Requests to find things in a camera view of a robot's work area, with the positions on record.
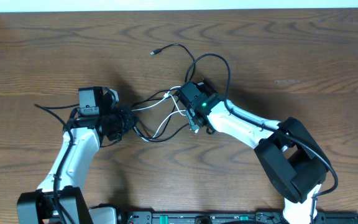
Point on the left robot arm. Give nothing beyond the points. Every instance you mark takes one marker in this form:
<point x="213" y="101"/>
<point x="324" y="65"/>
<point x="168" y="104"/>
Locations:
<point x="38" y="206"/>

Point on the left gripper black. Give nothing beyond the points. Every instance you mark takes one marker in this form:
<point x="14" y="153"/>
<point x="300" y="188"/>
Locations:
<point x="130" y="122"/>

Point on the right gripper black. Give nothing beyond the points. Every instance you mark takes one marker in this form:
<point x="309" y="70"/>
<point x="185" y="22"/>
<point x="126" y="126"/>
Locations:
<point x="190" y="114"/>

